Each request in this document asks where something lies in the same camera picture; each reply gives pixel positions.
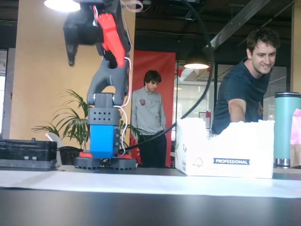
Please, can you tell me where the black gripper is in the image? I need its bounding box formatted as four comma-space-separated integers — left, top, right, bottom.
63, 0, 133, 68

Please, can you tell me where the long white paper strip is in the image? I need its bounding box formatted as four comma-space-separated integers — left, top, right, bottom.
0, 169, 301, 199

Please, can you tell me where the bare right forearm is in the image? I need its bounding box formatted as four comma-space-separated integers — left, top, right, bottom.
228, 98, 248, 123

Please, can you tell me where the grey robot arm blue base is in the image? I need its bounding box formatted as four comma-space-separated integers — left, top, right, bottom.
74, 55, 137, 170

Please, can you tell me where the round white ceiling lamp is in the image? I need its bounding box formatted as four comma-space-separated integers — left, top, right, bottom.
44, 0, 82, 13

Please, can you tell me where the red banner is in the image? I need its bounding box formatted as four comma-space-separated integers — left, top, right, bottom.
128, 50, 176, 167

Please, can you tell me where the green palm plant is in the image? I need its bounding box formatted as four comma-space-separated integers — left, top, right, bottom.
32, 89, 151, 151

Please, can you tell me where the man in grey sweater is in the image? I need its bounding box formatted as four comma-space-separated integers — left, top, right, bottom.
130, 70, 168, 168

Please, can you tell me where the white chair back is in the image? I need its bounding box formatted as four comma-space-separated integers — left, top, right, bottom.
45, 132, 63, 165

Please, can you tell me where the black pendant lamp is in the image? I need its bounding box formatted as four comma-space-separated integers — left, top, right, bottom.
183, 60, 210, 70

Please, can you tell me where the black basket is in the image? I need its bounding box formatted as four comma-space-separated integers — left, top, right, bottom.
57, 146, 84, 165

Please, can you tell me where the black electronics case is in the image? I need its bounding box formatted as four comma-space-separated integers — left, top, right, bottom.
0, 138, 58, 170

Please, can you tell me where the man in navy shirt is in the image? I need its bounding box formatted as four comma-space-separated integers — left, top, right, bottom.
211, 27, 281, 135

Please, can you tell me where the white cardboard carton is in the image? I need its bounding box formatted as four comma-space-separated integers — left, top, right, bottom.
174, 117, 276, 179

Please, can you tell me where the teal tumbler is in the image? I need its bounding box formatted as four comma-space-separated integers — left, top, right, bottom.
274, 92, 301, 167

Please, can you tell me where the brown bag pink paper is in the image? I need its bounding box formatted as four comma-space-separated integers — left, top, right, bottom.
289, 108, 301, 168

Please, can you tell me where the white red servo wire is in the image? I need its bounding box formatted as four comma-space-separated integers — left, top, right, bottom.
121, 0, 143, 13

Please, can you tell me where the thick black USB cable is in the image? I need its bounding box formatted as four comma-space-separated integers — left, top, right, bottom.
119, 0, 216, 153

